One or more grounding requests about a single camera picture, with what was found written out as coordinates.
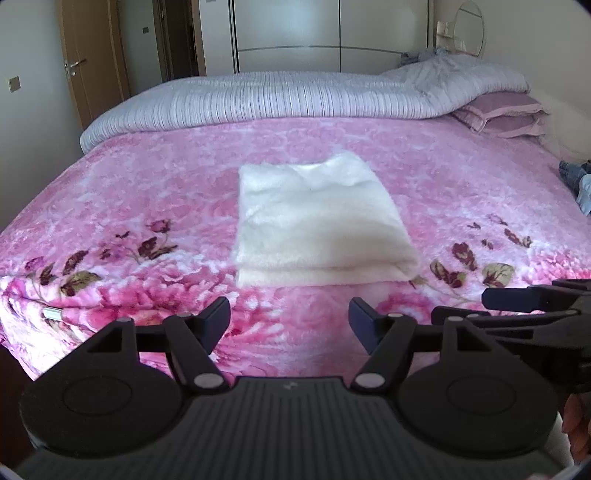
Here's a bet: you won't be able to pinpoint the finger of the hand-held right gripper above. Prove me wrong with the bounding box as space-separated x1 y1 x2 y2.
481 279 591 315
431 305 591 343

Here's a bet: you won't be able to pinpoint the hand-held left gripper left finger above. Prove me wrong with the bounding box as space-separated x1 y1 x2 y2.
88 296 232 396

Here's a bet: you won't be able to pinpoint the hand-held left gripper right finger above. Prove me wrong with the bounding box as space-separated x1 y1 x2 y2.
349 296 498 393

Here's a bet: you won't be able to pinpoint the white fluffy towel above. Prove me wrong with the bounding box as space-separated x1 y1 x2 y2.
235 151 422 288

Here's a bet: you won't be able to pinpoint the grey crumpled clothes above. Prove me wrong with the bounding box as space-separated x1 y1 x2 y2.
400 47 448 64

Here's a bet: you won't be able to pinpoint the person's right hand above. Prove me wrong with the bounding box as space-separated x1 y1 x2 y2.
560 393 591 463

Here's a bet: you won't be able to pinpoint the light blue cloth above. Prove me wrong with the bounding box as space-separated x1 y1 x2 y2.
574 174 591 214

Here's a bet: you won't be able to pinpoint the blue jeans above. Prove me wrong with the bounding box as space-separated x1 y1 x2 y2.
558 159 591 191

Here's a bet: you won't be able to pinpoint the pink floral blanket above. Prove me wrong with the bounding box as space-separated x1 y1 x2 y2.
0 113 591 384

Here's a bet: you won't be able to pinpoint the pink pillow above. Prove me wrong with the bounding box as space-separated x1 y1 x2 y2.
451 90 549 126
465 115 549 140

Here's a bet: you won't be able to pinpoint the cream bed headboard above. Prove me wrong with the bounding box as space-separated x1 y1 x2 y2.
529 87 591 160

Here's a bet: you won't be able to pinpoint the striped grey quilt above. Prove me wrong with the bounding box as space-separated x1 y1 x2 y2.
79 56 531 156

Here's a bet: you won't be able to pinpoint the white wardrobe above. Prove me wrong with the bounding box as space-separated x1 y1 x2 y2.
191 0 435 77

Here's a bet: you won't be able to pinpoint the wooden door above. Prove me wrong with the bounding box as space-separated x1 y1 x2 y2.
56 0 133 131

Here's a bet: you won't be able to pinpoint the round wall mirror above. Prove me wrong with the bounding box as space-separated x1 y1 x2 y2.
454 0 487 59

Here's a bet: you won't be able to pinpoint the metal door handle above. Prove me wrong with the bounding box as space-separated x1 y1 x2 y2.
64 58 88 82

